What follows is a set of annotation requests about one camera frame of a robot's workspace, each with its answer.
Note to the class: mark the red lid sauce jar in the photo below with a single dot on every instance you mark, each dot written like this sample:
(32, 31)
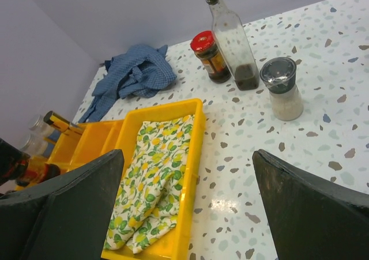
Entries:
(206, 50)

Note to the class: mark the yellow compartment organizer tray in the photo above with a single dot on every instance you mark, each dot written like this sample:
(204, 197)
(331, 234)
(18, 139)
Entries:
(97, 139)

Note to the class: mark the grey cap salt grinder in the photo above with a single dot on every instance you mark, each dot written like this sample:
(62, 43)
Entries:
(279, 76)

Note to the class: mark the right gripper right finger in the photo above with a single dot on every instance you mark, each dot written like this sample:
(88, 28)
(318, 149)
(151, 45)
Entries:
(310, 217)

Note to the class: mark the blue checkered shirt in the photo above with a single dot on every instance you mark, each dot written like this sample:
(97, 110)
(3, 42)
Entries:
(142, 71)

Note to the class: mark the blue label spice jar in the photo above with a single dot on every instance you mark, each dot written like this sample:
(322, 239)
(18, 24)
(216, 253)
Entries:
(40, 127)

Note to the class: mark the glass oil bottle gold pourer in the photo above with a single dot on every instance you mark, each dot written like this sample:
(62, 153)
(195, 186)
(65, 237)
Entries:
(233, 44)

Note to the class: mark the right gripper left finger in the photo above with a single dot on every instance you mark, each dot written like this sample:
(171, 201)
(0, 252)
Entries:
(66, 217)

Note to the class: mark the yellow flat tray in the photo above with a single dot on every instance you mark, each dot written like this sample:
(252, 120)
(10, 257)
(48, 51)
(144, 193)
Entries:
(174, 244)

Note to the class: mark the red cap soy bottle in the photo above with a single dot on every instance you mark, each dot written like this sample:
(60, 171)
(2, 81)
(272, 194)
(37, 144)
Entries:
(21, 167)

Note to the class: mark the lemon print cloth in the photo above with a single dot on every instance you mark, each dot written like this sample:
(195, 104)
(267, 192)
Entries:
(147, 203)

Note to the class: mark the dark bottle gold band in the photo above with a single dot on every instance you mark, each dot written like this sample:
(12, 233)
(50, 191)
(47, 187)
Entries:
(63, 125)

